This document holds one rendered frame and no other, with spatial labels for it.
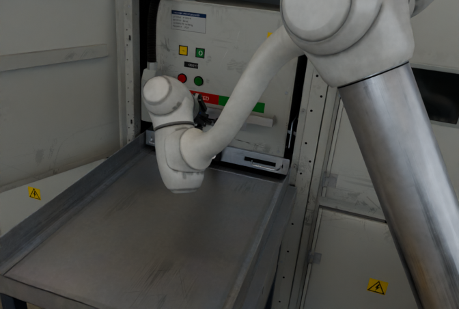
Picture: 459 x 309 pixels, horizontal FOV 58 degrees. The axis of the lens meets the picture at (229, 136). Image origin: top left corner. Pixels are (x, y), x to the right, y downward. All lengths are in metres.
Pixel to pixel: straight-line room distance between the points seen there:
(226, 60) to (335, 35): 0.87
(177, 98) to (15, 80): 0.53
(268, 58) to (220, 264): 0.52
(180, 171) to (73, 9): 0.65
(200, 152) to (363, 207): 0.66
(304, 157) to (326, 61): 0.82
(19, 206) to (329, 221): 1.33
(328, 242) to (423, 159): 0.93
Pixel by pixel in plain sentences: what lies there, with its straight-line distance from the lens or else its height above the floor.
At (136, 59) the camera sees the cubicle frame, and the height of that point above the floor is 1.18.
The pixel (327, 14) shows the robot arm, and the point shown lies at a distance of 0.52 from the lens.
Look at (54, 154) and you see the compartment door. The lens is 1.47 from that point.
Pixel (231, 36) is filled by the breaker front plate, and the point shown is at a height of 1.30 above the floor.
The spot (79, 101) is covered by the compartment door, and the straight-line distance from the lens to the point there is 1.46.
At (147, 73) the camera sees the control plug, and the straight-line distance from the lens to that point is 1.38.
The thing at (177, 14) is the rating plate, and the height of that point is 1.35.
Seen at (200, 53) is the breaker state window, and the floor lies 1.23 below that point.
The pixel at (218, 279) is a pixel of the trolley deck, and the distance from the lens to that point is 1.02.
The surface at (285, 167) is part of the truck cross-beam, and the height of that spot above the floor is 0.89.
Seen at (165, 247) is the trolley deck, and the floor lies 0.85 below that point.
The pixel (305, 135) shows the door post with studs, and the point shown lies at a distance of 1.33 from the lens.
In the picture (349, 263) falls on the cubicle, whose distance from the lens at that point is 1.53.
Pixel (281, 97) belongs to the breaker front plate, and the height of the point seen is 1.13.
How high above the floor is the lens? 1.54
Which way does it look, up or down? 24 degrees down
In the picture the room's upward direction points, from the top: 5 degrees clockwise
